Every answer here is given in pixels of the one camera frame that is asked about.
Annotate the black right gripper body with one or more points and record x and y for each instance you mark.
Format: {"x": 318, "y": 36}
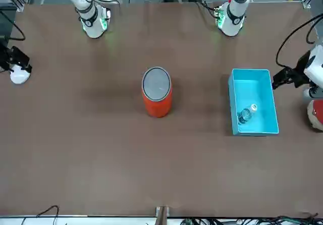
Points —
{"x": 5, "y": 56}

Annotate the white desk lamp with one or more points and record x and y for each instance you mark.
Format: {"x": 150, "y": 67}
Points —
{"x": 19, "y": 78}

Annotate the white and red round object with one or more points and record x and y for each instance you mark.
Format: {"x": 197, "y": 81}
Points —
{"x": 315, "y": 116}

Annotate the aluminium camera post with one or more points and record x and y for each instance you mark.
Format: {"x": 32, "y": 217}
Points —
{"x": 161, "y": 215}

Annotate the clear water bottle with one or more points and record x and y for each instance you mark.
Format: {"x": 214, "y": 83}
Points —
{"x": 246, "y": 115}

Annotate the grey round bin lid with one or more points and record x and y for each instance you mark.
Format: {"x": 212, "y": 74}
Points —
{"x": 156, "y": 83}

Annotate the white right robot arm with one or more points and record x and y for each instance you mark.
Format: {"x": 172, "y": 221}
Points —
{"x": 92, "y": 20}

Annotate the orange cylindrical bin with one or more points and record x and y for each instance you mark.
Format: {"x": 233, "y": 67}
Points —
{"x": 156, "y": 107}

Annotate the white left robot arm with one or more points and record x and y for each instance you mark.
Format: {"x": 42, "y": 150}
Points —
{"x": 236, "y": 13}

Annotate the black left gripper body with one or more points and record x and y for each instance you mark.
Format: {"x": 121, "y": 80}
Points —
{"x": 297, "y": 77}

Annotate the blue plastic tray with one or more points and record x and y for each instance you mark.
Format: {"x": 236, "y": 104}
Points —
{"x": 255, "y": 93}

